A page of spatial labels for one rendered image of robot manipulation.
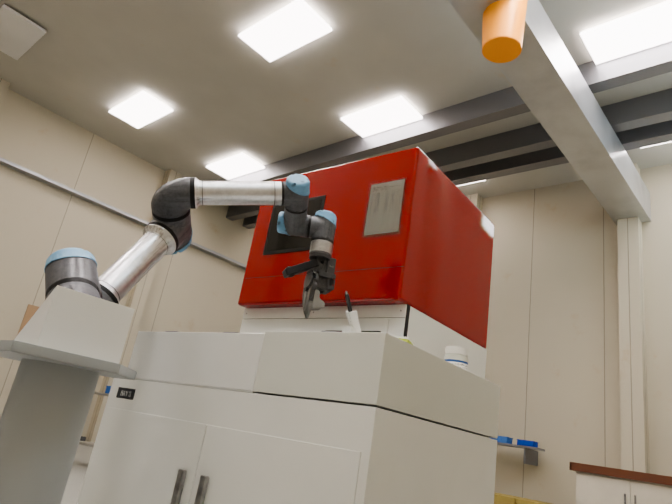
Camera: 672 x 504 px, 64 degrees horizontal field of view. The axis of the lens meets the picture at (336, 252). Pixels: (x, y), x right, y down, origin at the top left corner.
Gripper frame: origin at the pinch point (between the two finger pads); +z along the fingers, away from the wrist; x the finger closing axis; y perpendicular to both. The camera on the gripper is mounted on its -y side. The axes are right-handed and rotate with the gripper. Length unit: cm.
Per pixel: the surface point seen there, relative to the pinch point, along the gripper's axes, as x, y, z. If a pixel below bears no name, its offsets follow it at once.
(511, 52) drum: 169, 215, -330
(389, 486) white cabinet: -55, 5, 44
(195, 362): -9.6, -31.2, 22.0
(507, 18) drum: 155, 198, -350
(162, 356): 3.6, -38.9, 20.4
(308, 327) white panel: 37.2, 13.9, -4.3
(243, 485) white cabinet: -32, -18, 49
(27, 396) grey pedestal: -31, -65, 37
